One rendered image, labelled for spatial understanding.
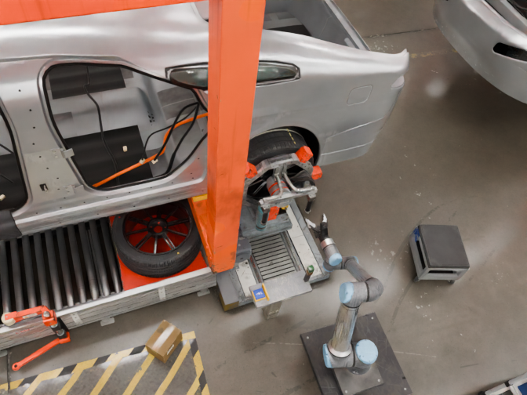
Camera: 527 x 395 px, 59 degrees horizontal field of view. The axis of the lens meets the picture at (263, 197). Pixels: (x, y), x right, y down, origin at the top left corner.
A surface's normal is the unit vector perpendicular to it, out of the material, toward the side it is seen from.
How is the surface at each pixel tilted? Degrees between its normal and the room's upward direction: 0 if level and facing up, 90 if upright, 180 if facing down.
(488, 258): 0
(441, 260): 0
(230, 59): 90
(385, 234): 0
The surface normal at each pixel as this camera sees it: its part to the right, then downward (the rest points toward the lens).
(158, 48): 0.36, -0.05
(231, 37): 0.35, 0.79
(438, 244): 0.11, -0.57
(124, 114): 0.33, 0.24
